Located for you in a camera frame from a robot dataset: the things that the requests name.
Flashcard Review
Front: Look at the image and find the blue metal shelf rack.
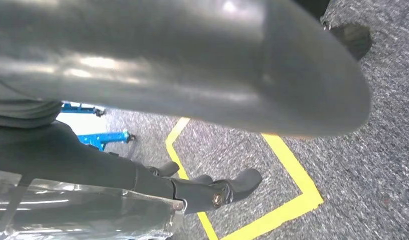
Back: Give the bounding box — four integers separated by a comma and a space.
60, 101, 136, 152

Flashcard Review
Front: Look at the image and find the yellow floor tape square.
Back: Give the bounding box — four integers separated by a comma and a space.
165, 116, 325, 240

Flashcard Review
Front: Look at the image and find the black robot foot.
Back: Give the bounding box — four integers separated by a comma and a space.
323, 22, 373, 62

